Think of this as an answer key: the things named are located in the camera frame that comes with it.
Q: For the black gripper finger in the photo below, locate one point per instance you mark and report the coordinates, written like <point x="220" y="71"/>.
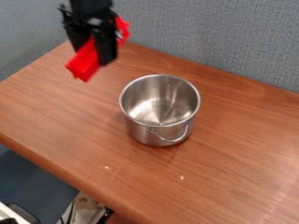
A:
<point x="105" y="39"/>
<point x="77" y="33"/>

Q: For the metal pot with handle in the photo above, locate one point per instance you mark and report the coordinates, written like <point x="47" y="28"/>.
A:
<point x="159" y="104"/>

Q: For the white object at corner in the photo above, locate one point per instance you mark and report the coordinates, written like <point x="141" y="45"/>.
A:
<point x="12" y="214"/>

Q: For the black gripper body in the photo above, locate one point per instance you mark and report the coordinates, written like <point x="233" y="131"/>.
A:
<point x="81" y="11"/>

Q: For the table leg frame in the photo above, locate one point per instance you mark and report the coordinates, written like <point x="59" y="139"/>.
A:
<point x="84" y="211"/>

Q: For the red star-shaped block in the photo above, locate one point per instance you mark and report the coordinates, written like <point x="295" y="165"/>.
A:
<point x="84" y="64"/>

